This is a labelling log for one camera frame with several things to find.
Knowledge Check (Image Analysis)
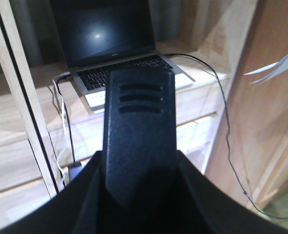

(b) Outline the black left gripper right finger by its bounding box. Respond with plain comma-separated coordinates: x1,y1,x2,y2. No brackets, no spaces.
177,150,288,234

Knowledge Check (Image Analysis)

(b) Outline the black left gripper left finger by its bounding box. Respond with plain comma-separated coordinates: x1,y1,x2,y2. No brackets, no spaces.
0,151,102,234

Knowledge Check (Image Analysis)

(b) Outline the white paper sheet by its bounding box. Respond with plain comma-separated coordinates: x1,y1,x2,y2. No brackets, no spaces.
244,54,288,84

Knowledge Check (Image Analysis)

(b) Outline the grey usb hub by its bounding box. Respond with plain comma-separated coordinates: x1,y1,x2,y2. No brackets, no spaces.
67,162,82,181

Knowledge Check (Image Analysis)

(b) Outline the grey open laptop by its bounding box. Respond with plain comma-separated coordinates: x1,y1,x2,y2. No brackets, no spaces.
50,0,194,113

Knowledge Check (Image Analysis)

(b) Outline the black cable right of laptop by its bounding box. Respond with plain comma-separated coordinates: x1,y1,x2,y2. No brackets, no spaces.
165,53,288,220

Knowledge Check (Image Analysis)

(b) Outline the black cable of laptop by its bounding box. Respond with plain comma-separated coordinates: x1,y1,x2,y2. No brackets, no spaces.
165,53,288,220
55,74,77,166

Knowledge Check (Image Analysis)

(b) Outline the white cable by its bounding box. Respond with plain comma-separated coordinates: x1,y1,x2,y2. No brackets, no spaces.
52,72,70,190

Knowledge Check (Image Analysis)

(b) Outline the black cable left of laptop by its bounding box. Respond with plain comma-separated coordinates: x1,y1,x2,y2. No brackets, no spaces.
55,74,77,166

